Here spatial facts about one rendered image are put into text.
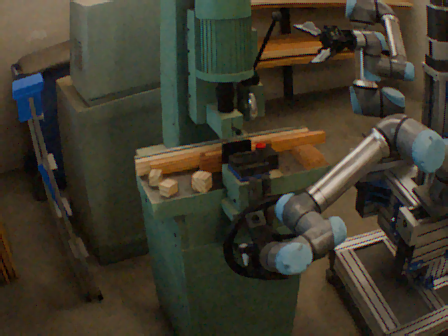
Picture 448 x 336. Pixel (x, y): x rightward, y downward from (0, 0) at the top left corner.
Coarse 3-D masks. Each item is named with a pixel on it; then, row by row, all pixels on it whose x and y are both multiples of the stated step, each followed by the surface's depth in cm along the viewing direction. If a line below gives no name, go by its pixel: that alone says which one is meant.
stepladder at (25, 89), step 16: (32, 80) 207; (16, 96) 200; (32, 96) 203; (32, 112) 205; (32, 128) 209; (48, 160) 219; (48, 176) 222; (48, 192) 225; (64, 208) 232; (64, 240) 238; (80, 240) 260; (80, 256) 243; (96, 288) 254
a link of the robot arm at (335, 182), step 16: (384, 128) 144; (368, 144) 144; (384, 144) 143; (352, 160) 143; (368, 160) 143; (336, 176) 141; (352, 176) 142; (304, 192) 142; (320, 192) 140; (336, 192) 141; (288, 208) 141; (304, 208) 138; (320, 208) 141; (288, 224) 140
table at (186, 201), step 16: (288, 160) 191; (144, 176) 184; (176, 176) 184; (288, 176) 183; (304, 176) 185; (320, 176) 188; (144, 192) 178; (192, 192) 175; (208, 192) 175; (224, 192) 177; (160, 208) 172; (176, 208) 174; (192, 208) 176; (208, 208) 178; (224, 208) 176
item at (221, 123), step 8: (208, 104) 190; (216, 104) 190; (208, 112) 190; (216, 112) 184; (232, 112) 183; (208, 120) 192; (216, 120) 184; (224, 120) 180; (232, 120) 181; (240, 120) 182; (216, 128) 185; (224, 128) 181; (240, 128) 183; (224, 136) 182; (232, 136) 183
